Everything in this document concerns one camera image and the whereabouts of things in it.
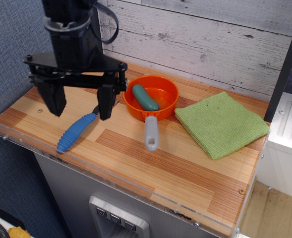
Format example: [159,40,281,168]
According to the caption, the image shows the white ribbed box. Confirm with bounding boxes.
[256,93,292,196]

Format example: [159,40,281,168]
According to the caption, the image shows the orange pot grey handle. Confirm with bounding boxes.
[123,75,179,151]

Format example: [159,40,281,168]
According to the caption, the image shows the green microfibre cloth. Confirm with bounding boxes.
[175,92,270,160]

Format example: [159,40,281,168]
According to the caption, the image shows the clear acrylic table guard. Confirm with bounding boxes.
[0,36,268,238]

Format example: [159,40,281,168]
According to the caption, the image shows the black left frame post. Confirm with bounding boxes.
[84,0,102,58]

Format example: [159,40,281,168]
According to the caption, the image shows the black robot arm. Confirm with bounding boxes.
[24,0,127,120]

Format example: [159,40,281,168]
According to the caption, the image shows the black right frame post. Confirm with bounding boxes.
[264,40,292,123]

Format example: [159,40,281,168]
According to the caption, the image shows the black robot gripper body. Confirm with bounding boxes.
[23,21,127,94]

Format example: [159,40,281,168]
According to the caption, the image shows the yellow and black object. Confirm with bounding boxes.
[0,224,32,238]

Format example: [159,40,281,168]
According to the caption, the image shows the black frame post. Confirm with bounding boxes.
[84,0,102,58]
[264,40,292,123]

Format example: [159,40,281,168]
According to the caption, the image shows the green toy cucumber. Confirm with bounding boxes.
[132,84,160,111]

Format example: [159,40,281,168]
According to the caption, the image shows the blue handled metal fork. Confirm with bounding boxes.
[57,105,100,154]

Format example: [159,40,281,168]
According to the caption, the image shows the grey cabinet with button panel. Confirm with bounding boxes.
[33,151,226,238]

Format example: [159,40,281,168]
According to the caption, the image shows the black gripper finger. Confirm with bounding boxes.
[36,82,66,117]
[97,84,116,120]

